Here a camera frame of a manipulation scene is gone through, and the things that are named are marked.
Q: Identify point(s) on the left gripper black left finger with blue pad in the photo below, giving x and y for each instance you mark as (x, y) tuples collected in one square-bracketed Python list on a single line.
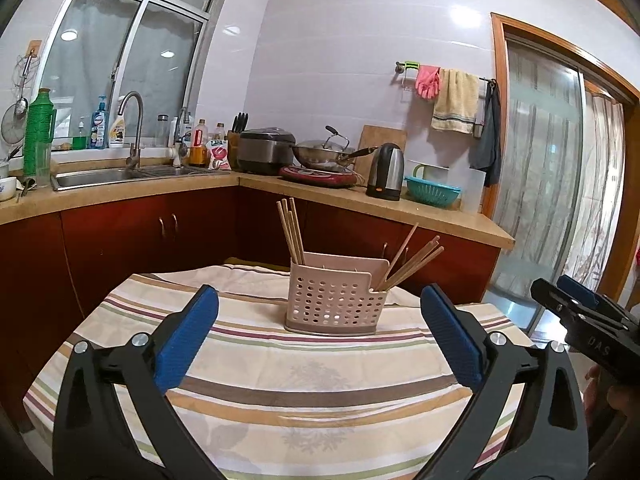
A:
[(91, 437)]

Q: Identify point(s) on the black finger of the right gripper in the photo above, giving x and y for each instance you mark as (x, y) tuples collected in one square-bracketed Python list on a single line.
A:
[(595, 325)]

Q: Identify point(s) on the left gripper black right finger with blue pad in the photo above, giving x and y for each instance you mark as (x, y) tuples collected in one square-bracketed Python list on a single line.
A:
[(548, 436)]

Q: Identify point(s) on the red kitchen cabinets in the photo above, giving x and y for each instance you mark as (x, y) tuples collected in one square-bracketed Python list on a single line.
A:
[(57, 267)]

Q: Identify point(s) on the kitchen window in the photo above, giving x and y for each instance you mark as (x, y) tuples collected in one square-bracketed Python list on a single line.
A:
[(145, 56)]

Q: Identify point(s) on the person's right hand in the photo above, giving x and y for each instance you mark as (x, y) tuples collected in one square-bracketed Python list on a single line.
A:
[(601, 391)]

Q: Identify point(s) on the glass sliding door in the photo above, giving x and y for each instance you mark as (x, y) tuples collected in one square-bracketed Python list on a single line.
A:
[(569, 188)]

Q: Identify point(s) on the striped tablecloth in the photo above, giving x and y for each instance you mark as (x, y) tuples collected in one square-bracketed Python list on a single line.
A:
[(266, 403)]

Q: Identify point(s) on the chopsticks in holder right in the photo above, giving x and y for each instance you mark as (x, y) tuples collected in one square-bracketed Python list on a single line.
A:
[(421, 258)]

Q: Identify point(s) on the chopsticks in holder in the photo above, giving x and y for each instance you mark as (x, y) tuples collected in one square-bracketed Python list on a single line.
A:
[(421, 258), (290, 224)]

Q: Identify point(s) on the dark hanging cloth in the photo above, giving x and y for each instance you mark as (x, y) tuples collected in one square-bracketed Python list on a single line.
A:
[(487, 155)]

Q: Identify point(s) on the teal plastic basket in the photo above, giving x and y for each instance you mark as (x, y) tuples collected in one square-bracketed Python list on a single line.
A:
[(432, 193)]

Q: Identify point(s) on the pink perforated utensil holder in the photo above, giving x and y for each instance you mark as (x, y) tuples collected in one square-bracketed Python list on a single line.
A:
[(332, 295)]

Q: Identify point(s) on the steel sink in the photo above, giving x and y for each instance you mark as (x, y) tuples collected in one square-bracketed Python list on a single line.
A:
[(96, 177)]

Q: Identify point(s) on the steel electric kettle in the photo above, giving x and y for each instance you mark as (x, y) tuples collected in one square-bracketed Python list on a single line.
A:
[(386, 173)]

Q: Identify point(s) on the yellow hanging towel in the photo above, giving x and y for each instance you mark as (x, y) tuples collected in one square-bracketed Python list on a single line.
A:
[(456, 103)]

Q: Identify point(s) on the wooden countertop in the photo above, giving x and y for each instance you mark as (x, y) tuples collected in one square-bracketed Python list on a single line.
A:
[(150, 192)]

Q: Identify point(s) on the chopsticks in holder left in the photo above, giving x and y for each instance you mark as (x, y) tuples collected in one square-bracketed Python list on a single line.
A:
[(290, 224)]

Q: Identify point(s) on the small green soap bottle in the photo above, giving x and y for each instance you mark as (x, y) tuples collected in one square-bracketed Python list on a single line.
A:
[(79, 137)]

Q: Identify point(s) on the pink rubber glove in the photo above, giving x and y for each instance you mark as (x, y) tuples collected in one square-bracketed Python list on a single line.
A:
[(428, 82)]

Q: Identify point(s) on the orange oil bottle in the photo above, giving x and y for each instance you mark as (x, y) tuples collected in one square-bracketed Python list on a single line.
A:
[(198, 151)]

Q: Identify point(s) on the blue detergent bottle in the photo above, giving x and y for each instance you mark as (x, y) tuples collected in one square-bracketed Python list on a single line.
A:
[(99, 125)]

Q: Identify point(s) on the white spray cleaner bottle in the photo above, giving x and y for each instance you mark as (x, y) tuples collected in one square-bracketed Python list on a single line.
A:
[(116, 135)]

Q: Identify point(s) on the red induction cooktop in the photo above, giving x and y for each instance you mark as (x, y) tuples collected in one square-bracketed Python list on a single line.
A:
[(325, 179)]

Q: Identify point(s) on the steel wok with lid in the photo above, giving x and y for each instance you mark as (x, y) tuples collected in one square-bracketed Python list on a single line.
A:
[(333, 154)]

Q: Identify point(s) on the red white snack bag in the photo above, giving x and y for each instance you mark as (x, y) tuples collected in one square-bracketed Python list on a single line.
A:
[(218, 155)]

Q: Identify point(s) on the green plastic bottle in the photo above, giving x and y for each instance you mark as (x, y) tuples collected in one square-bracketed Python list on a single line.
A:
[(39, 135)]

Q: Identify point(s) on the knife block with knives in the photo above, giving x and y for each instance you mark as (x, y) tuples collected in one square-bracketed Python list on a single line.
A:
[(238, 126)]

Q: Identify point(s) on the steel rice cooker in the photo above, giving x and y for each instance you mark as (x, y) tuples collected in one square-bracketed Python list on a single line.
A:
[(265, 150)]

